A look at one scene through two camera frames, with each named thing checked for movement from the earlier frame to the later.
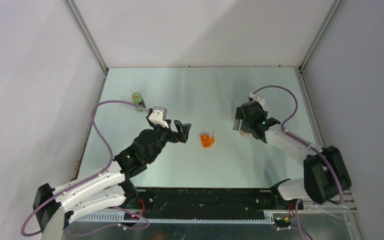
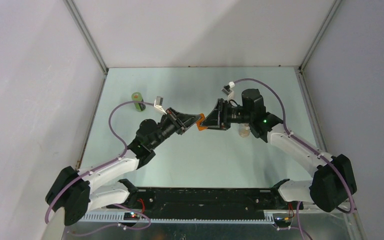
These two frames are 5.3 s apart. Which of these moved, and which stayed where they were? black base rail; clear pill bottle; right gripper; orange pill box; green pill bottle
Moved: right gripper; orange pill box
Stayed: black base rail; clear pill bottle; green pill bottle
